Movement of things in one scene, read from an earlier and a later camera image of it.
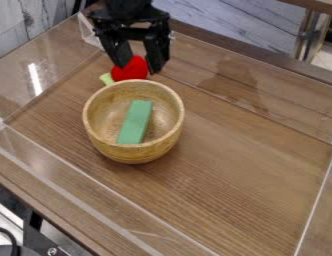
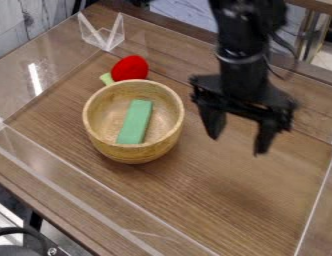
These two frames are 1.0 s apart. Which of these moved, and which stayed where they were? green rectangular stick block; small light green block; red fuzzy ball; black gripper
Moved: black gripper
Stayed: small light green block; red fuzzy ball; green rectangular stick block
